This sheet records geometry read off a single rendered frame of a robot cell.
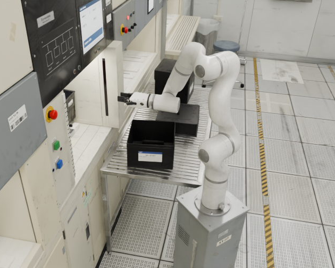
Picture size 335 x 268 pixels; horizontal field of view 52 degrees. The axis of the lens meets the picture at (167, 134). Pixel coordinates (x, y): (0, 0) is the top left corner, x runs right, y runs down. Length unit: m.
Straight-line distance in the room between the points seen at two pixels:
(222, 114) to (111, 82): 0.81
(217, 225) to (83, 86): 1.13
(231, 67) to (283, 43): 4.74
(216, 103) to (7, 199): 0.93
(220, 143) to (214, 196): 0.31
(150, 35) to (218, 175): 2.09
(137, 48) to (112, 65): 1.52
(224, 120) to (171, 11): 3.52
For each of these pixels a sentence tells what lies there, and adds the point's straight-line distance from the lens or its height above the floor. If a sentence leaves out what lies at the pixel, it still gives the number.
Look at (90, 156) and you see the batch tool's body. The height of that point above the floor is 0.87.
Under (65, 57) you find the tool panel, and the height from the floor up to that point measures 1.52.
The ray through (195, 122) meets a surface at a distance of 2.35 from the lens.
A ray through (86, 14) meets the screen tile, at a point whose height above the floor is 1.64.
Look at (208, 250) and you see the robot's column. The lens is 1.88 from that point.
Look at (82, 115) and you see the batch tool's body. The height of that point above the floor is 0.93.
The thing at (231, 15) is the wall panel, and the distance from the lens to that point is 6.07.
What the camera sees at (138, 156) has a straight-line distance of 2.03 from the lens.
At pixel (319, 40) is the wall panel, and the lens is 6.31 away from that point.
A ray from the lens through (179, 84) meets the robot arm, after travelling 1.70.
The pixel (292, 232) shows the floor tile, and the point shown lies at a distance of 2.95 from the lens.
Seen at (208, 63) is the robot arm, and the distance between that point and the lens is 1.43.
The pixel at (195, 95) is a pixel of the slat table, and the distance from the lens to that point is 2.94.
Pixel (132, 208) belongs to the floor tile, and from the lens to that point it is 2.92.
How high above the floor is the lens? 2.05
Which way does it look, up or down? 33 degrees down
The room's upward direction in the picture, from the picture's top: 3 degrees clockwise
